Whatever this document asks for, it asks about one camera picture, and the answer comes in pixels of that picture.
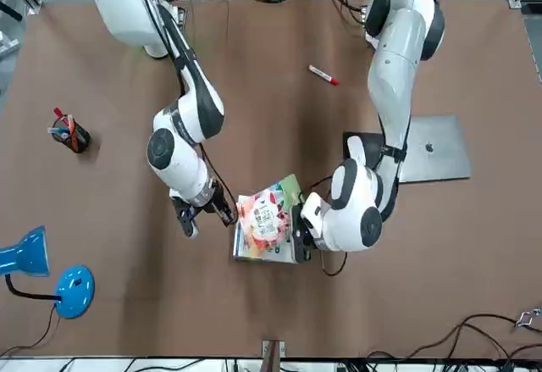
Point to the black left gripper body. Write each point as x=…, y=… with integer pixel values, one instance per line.
x=305, y=247

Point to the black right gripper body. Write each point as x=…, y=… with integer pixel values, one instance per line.
x=218, y=200

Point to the colourful fruit juice book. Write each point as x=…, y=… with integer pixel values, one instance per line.
x=264, y=219

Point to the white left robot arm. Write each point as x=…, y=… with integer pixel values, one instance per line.
x=394, y=71

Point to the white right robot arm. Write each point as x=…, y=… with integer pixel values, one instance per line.
x=186, y=164

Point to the silver laptop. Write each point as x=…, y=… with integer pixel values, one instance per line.
x=440, y=151

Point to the black mouse mat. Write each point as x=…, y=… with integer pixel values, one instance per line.
x=374, y=145

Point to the red capped marker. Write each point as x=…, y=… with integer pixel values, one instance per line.
x=57, y=112
x=322, y=73

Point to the black mesh pen holder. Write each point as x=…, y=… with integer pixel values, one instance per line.
x=80, y=139

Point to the orange pen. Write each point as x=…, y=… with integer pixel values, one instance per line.
x=72, y=128

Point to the blue desk lamp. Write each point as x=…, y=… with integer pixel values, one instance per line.
x=76, y=291

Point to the grey marker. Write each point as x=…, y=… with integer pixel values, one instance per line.
x=61, y=136

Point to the blue purple pen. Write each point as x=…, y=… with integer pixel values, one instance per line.
x=59, y=129

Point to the silver metal clip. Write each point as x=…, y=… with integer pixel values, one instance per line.
x=527, y=317

